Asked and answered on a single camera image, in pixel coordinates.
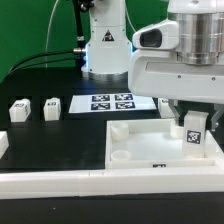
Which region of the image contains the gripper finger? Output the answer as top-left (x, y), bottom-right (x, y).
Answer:
top-left (168, 99), bottom-right (183, 126)
top-left (211, 104), bottom-right (224, 131)

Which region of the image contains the grey thin cable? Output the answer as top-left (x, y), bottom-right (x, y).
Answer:
top-left (44, 0), bottom-right (62, 69)

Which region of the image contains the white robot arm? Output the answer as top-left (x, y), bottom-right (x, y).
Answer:
top-left (82, 0), bottom-right (224, 128)

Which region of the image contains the white U-shaped fence wall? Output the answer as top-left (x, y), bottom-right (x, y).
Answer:
top-left (0, 132), bottom-right (224, 199)

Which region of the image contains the white square tabletop tray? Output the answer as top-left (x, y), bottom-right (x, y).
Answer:
top-left (105, 119), bottom-right (224, 169)

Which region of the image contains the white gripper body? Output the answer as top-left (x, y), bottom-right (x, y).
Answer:
top-left (128, 19), bottom-right (224, 104)

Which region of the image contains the black cable bundle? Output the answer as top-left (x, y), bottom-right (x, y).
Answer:
top-left (7, 49), bottom-right (86, 75)

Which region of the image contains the white fiducial marker sheet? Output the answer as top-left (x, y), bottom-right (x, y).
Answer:
top-left (69, 93), bottom-right (156, 114)

